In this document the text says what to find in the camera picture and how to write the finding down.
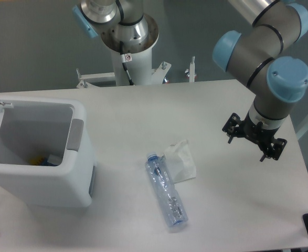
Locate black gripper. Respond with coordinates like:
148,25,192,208
222,113,287,162

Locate clear plastic water bottle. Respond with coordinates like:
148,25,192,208
145,152,188,233

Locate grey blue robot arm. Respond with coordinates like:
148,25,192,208
72,1,308,160

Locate yellow blue trash in can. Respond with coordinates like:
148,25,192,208
29,154,62,166

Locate white trash can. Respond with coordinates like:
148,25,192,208
0,94,97,207

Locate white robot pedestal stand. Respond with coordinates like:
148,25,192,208
77,14,172,88

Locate black cable on pedestal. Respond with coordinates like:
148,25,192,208
118,40,135,86

